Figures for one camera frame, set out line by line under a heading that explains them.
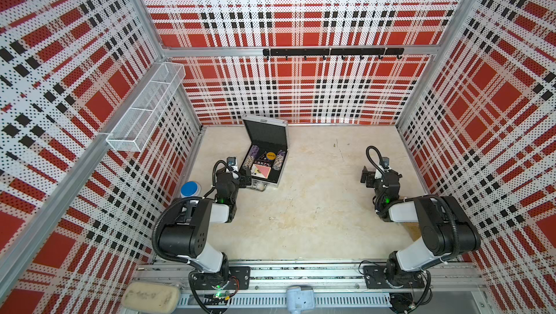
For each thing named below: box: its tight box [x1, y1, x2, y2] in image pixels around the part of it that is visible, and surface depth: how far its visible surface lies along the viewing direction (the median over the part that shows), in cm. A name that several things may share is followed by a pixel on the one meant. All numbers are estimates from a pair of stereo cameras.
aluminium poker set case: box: [241, 115, 289, 192], surface depth 103 cm
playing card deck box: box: [250, 163, 272, 180], surface depth 102 cm
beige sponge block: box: [120, 281, 181, 314], surface depth 69 cm
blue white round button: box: [180, 180, 202, 198], surface depth 95 cm
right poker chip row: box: [272, 149, 286, 171], surface depth 104 cm
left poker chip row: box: [242, 144, 260, 170], surface depth 106 cm
